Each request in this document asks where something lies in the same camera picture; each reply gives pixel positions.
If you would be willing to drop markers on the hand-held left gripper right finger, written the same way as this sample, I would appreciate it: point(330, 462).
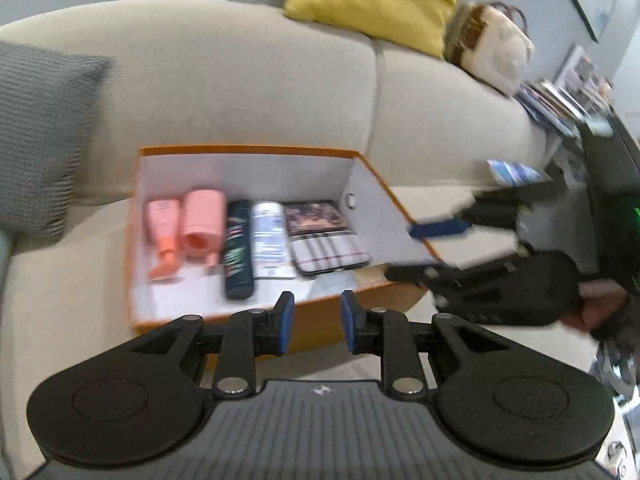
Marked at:
point(348, 321)

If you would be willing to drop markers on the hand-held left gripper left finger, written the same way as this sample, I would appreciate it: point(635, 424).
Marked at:
point(286, 322)

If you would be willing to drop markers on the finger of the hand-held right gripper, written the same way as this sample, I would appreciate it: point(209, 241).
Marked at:
point(440, 276)
point(437, 229)

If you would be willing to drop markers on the plaid zipper case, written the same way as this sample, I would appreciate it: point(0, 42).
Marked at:
point(330, 255)

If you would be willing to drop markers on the dark shampoo bottle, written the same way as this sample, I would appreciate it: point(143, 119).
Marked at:
point(239, 255)

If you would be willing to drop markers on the white lotion tube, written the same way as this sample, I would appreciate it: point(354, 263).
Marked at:
point(270, 240)

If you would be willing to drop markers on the large pink pump bottle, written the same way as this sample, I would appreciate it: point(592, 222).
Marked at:
point(202, 220)

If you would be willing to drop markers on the small pink pump bottle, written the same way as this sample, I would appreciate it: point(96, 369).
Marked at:
point(164, 232)

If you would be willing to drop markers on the orange cardboard box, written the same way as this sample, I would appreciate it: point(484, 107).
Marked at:
point(240, 170)

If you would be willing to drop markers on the person's right hand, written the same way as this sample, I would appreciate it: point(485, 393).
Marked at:
point(600, 305)

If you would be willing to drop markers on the blue printed pillow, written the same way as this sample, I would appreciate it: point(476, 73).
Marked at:
point(515, 172)

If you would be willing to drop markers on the stack of books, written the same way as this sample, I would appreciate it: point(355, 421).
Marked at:
point(560, 95)

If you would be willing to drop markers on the cream mini suitcase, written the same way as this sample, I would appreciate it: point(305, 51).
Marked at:
point(495, 50)

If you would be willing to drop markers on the beige sofa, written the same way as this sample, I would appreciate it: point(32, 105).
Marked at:
point(225, 80)

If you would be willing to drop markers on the houndstooth pillow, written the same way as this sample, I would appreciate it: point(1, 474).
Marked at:
point(40, 135)

